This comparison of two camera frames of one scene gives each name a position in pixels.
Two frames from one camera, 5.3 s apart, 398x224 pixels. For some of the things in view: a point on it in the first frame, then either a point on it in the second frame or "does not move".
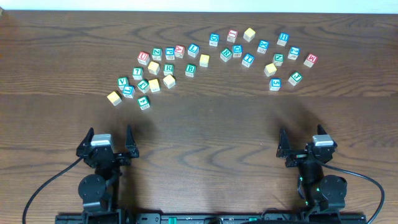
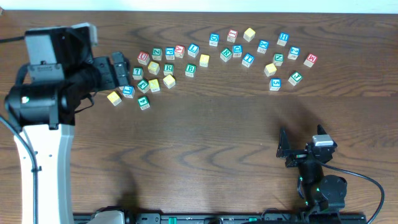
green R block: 168,69 does not move
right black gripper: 283,151 does not move
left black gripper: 106,155 → 109,72
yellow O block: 204,60 does not move
